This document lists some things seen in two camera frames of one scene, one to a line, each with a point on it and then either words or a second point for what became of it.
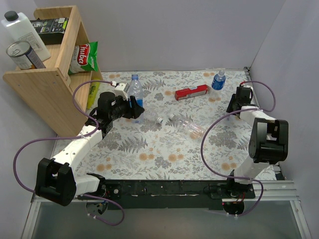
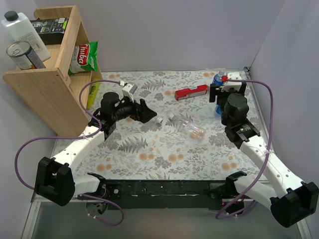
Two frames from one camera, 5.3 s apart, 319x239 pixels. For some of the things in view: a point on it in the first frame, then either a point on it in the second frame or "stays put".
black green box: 51,31 stays put
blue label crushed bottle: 136,89 to 218,109
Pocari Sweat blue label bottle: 219,80 stays put
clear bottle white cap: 195,130 stays put
